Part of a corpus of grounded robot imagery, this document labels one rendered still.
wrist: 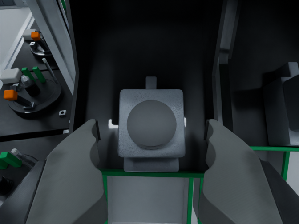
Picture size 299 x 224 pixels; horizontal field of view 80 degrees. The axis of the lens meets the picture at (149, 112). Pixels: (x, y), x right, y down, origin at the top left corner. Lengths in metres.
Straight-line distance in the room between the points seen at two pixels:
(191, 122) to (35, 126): 0.43
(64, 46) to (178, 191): 0.27
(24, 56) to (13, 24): 0.54
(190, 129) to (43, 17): 0.16
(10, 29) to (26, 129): 0.82
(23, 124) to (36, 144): 0.08
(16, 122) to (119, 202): 0.35
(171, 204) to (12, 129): 0.43
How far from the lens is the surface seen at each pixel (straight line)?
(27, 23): 1.04
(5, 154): 0.44
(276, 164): 0.37
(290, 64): 0.23
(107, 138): 0.18
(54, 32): 0.20
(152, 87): 0.17
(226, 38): 0.22
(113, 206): 0.36
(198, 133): 0.18
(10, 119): 0.59
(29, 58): 0.78
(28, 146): 0.52
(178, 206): 0.35
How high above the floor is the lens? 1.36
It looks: 53 degrees down
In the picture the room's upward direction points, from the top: straight up
